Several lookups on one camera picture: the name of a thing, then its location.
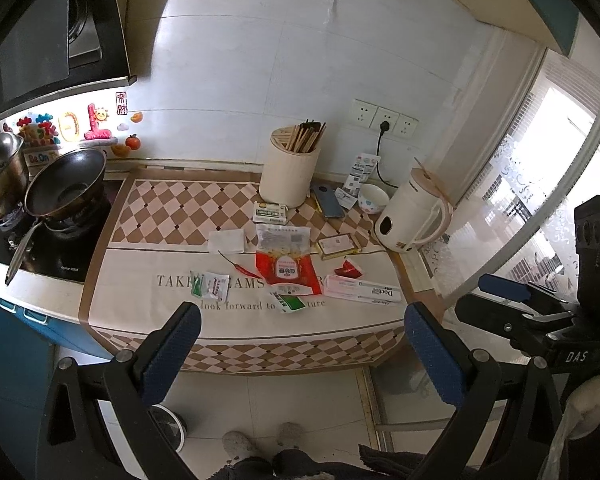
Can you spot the red chili pepper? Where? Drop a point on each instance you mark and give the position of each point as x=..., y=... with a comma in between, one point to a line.
x=241, y=269

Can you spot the small white green packet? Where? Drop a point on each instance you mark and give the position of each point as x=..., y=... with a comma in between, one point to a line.
x=210, y=286

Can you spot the white patterned ceramic bowl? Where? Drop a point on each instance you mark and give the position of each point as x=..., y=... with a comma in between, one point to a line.
x=372, y=199

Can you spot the black gas stove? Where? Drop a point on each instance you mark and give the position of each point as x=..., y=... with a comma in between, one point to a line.
x=63, y=256

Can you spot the person's dark trouser legs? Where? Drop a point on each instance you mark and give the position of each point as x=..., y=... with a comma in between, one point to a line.
x=297, y=464

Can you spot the grey right slipper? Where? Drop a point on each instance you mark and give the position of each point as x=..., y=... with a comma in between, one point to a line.
x=289, y=437

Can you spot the cream cylindrical utensil holder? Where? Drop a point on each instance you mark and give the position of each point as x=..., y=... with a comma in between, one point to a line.
x=286, y=175

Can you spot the checkered beige table mat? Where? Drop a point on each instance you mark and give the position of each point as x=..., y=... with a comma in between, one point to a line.
x=167, y=226

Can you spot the red gold flat box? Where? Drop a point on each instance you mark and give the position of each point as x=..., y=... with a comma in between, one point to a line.
x=339, y=245

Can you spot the blue kitchen cabinets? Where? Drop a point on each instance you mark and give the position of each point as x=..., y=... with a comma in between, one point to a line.
x=27, y=362

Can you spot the white wall socket strip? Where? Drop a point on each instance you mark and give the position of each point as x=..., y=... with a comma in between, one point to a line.
x=371, y=116

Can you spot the white round trash bin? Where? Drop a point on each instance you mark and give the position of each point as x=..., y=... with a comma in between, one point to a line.
x=171, y=425

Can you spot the bundle of wooden chopsticks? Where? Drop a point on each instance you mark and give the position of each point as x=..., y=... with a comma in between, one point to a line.
x=304, y=137

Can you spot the red clear snack bag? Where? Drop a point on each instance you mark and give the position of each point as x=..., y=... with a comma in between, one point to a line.
x=283, y=259

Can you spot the green white sachet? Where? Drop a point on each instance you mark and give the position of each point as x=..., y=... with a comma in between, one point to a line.
x=287, y=303

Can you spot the black frying pan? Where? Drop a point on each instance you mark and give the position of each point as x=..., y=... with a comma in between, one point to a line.
x=59, y=192

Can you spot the long white pink box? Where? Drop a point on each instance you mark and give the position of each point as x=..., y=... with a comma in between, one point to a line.
x=339, y=287

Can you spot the stainless steel pot with lid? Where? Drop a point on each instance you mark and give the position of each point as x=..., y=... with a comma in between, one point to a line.
x=14, y=174

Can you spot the green white medicine box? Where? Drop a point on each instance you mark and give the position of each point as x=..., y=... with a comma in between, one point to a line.
x=270, y=213

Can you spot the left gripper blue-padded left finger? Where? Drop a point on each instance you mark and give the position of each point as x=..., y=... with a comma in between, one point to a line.
x=74, y=442

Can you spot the black range hood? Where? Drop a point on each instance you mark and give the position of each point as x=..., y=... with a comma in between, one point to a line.
x=50, y=49

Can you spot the white paper tissue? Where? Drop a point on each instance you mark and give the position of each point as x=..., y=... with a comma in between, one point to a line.
x=227, y=242

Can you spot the small red wrapper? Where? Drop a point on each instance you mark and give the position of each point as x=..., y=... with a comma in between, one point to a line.
x=349, y=269

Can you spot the colourful wall stickers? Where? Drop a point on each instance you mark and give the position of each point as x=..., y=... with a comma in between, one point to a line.
x=100, y=119

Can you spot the white leaflet papers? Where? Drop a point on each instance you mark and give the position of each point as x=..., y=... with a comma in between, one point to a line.
x=363, y=166

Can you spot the grey left slipper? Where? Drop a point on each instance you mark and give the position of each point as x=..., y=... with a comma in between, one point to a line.
x=239, y=447

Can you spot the grey slipper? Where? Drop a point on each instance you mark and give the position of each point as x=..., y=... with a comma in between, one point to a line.
x=289, y=437
x=239, y=447

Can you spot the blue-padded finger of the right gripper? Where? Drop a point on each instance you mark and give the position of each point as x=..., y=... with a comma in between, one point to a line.
x=504, y=288

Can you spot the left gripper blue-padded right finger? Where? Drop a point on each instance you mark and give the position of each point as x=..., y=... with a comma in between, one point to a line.
x=472, y=381

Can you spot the white electric kettle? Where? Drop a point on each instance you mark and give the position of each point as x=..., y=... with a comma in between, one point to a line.
x=417, y=214

